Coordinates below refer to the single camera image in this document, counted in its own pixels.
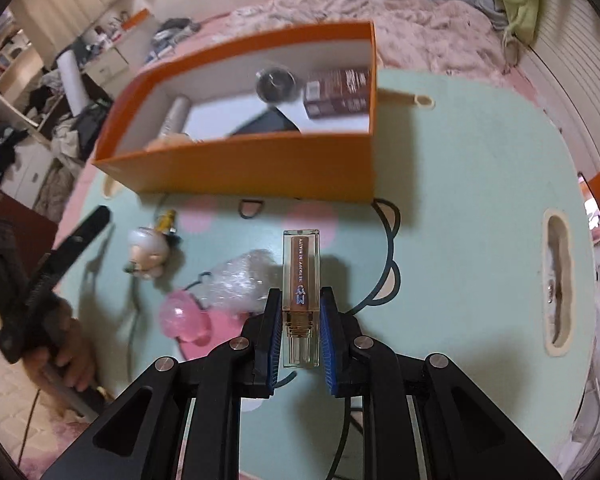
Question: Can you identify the blue patterned clothing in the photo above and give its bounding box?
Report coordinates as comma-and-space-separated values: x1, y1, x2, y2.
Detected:
147, 17, 201, 61

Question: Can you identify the black hair tie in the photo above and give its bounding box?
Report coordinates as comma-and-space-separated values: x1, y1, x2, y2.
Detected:
238, 199, 267, 219

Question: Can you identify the person's left hand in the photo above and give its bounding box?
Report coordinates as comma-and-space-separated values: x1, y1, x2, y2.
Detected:
25, 300, 101, 392

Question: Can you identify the smartphone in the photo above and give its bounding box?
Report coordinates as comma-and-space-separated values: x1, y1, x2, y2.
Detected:
577, 172, 600, 243

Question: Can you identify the white cabinet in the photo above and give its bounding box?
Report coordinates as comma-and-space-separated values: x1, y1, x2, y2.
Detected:
82, 10, 153, 96

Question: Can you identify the small orange box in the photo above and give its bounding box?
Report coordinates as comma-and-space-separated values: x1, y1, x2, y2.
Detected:
121, 8, 151, 28

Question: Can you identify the white cosmetic tube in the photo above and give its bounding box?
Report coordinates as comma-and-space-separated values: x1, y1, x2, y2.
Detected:
157, 96, 193, 143

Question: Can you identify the pink floral blanket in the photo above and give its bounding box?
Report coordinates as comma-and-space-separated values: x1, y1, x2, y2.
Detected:
230, 0, 518, 78

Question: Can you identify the white shelf unit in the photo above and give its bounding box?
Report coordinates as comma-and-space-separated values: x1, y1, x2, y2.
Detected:
0, 25, 46, 126

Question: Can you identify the brown printed carton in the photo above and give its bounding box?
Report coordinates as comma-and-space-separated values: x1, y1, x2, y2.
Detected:
302, 69, 372, 120

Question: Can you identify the orange cardboard box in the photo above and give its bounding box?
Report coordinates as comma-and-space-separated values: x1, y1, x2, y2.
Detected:
91, 20, 378, 205

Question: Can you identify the pile of dark clothes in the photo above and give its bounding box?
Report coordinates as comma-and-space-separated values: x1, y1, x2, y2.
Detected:
0, 70, 116, 211

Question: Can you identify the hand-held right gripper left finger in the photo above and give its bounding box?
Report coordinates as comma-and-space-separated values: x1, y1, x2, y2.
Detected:
40, 287, 286, 480

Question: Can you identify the round compact case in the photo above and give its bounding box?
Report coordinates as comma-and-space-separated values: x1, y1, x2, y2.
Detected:
256, 66, 296, 103

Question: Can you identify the white louvered door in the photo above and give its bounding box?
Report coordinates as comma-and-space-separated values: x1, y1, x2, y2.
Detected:
517, 0, 600, 176

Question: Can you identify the black cable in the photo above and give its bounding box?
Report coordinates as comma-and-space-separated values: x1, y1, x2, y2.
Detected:
274, 371, 353, 480

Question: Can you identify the black flat case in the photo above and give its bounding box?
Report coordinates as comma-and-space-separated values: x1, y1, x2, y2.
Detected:
228, 107, 301, 137

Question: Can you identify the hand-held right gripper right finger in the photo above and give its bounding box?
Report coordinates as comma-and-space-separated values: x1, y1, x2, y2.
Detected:
320, 286, 563, 480

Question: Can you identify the clear bubble wrap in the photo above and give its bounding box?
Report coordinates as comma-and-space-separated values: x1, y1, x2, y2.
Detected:
200, 250, 281, 313

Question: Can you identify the clear lipstick case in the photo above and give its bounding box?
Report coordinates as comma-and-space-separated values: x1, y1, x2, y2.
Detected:
282, 229, 321, 368

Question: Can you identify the white paper roll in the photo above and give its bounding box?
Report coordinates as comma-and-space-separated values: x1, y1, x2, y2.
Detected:
56, 50, 88, 111

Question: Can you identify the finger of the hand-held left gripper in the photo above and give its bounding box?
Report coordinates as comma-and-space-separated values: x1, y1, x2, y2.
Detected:
27, 205, 112, 307

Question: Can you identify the maroon pillow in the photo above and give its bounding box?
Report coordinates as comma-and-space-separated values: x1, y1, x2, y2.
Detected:
0, 185, 59, 311

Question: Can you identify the peach powder puff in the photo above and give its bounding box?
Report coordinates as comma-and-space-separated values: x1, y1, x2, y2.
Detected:
147, 134, 192, 151

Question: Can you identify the white doll figurine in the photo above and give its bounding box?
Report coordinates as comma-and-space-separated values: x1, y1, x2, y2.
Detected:
125, 210, 181, 278

